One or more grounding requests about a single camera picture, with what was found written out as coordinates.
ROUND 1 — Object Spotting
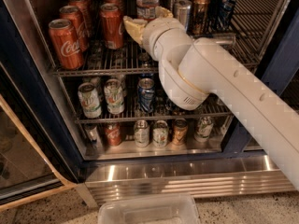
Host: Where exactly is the left blue Pepsi can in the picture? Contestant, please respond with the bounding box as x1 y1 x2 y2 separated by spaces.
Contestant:
137 78 155 113

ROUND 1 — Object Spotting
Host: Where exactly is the right white can bottom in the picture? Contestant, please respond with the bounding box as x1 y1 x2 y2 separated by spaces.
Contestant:
194 117 214 142

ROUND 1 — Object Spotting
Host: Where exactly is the wire shelf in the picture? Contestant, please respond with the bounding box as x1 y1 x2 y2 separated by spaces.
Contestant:
66 68 250 125
52 0 278 77

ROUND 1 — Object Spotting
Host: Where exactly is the orange can bottom shelf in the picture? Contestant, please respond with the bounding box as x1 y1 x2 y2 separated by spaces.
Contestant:
172 119 188 146

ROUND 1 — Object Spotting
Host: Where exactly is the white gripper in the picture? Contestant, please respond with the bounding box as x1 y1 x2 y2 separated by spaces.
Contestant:
123 6 192 61

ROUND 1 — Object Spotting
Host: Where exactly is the clear plastic bin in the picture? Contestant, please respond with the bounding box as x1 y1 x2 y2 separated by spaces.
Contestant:
97 194 201 224

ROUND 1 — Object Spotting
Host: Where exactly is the clear plastic water bottle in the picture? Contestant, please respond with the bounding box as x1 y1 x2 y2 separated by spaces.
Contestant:
136 0 160 21

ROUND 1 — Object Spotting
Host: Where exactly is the left white can bottom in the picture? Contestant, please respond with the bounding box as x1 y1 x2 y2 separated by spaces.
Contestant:
134 119 150 147

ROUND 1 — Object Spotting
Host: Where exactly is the front left Coca-Cola can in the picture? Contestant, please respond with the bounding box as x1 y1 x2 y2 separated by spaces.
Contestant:
49 19 84 70

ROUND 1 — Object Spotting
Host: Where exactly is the open fridge glass door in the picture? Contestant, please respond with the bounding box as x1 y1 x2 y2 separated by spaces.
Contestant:
1 0 78 210

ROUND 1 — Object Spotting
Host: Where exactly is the white can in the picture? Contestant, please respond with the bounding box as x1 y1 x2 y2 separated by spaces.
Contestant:
152 120 169 148
194 117 214 142
134 119 150 147

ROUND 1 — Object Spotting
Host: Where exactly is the left front 7UP can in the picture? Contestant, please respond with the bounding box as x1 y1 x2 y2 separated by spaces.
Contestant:
78 82 102 119

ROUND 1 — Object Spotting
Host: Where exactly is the front brown coffee can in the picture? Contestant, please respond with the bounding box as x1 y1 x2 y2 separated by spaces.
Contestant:
192 0 210 35

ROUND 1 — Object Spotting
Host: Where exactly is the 7up can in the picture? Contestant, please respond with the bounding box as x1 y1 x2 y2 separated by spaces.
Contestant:
104 78 124 115
78 82 102 119

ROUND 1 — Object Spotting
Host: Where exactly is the front middle Coca-Cola can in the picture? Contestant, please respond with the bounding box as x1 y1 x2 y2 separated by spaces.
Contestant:
100 3 123 49

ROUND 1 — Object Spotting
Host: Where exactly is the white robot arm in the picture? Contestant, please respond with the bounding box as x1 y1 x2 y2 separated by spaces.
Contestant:
123 7 299 189

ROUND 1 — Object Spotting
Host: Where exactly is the front dark blue can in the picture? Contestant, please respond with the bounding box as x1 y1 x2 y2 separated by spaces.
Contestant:
215 0 236 31

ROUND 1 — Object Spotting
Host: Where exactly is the red can bottom shelf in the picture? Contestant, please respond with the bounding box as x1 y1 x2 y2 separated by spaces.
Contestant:
104 122 121 146

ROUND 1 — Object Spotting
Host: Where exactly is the slim silver can bottom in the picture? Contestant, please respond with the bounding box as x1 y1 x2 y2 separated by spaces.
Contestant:
84 124 102 148

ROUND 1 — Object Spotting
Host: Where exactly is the middle wire shelf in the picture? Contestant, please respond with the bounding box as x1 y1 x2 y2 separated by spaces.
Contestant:
66 68 250 125

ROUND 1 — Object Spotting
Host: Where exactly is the top wire shelf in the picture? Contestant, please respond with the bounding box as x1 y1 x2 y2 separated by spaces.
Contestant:
52 0 278 77

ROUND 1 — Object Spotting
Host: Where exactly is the coca-cola can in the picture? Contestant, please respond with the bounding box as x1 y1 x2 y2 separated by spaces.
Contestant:
49 19 84 70
68 0 93 37
59 6 89 51
104 0 124 14
100 3 123 49

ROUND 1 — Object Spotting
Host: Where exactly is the stainless steel fridge cabinet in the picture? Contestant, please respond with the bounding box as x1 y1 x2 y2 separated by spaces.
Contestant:
0 0 299 209

